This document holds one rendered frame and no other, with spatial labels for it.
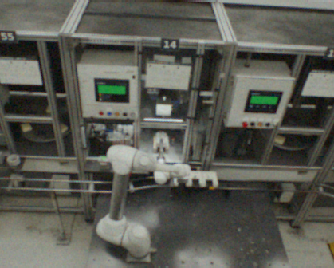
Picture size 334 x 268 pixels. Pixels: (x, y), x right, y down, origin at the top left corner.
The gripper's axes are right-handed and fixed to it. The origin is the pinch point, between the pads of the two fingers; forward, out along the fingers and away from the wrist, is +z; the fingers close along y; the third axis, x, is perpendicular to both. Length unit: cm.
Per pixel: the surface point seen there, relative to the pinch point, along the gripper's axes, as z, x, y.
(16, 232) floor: -40, 138, -97
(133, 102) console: -9, 23, 54
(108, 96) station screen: -11, 41, 60
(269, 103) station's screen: -11, -76, 61
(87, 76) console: -8, 56, 74
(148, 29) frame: 17, 14, 99
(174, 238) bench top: -76, -13, -25
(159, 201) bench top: -40.6, -0.8, -28.7
